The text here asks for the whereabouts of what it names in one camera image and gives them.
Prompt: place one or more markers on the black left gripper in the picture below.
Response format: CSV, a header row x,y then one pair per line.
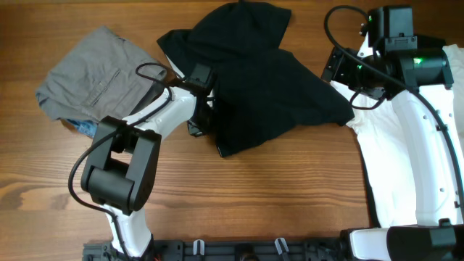
x,y
196,127

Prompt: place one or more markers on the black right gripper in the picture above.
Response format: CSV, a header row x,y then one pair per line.
x,y
336,69

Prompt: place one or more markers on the black shorts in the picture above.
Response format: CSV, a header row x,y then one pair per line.
x,y
261,91

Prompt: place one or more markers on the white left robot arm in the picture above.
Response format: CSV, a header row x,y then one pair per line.
x,y
121,164

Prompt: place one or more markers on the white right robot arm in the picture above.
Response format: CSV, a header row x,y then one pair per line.
x,y
415,76

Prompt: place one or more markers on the black garment under white shirt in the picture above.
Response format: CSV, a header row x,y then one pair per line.
x,y
427,42

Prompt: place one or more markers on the grey folded shorts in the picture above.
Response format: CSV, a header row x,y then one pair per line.
x,y
98,78

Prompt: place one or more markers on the blue denim garment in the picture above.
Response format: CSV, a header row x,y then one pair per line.
x,y
85,127

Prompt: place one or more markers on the white t-shirt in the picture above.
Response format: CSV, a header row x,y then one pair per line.
x,y
384,150

